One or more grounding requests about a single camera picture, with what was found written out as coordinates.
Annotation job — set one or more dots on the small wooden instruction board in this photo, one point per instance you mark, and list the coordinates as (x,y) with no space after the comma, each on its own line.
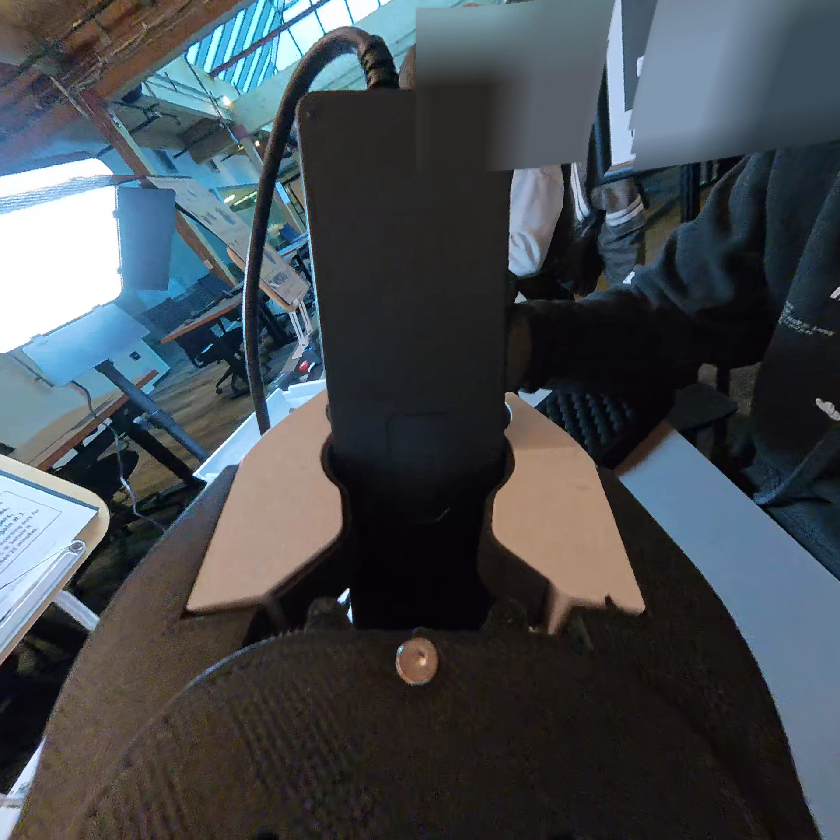
(275,282)

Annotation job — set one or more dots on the clear plastic bin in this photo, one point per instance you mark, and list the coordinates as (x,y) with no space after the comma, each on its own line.
(229,453)

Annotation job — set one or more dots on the black wrist rest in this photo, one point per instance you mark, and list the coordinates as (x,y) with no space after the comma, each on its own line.
(590,420)

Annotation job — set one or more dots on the person's right forearm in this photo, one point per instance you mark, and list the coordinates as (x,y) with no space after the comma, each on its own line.
(656,315)

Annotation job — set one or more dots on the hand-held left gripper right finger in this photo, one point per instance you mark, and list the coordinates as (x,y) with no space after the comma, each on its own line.
(558,525)

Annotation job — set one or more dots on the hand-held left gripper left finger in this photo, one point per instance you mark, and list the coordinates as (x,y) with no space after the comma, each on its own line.
(275,525)

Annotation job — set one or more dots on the softbox light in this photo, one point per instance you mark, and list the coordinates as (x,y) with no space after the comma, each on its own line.
(52,262)

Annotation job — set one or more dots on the black light stand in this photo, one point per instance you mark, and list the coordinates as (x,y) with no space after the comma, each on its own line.
(151,420)

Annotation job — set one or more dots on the person's dark clothing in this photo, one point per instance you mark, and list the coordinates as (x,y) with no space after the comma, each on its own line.
(807,394)

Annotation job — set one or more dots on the grey light panel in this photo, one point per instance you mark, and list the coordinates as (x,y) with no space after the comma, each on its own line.
(85,344)

